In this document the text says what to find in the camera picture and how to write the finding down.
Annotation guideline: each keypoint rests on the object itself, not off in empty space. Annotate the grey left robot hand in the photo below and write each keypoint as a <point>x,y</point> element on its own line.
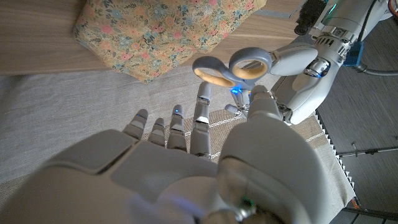
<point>292,60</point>

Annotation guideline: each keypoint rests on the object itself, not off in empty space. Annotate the beige striped curtain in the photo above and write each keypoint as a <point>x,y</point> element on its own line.
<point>62,109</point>

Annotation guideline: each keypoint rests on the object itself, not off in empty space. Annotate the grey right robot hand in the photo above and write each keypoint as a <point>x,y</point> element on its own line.
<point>155,180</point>

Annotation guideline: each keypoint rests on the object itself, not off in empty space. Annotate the floral fabric piece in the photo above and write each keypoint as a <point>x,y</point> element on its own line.
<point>155,31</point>

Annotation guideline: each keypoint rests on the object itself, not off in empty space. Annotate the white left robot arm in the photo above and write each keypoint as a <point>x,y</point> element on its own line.
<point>351,15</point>

